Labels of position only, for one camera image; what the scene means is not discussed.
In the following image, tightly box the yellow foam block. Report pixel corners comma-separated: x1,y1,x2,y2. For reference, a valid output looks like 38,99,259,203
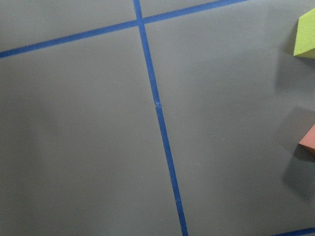
293,9,315,59

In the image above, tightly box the orange foam block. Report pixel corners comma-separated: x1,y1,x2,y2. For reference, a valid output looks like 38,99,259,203
299,125,315,156

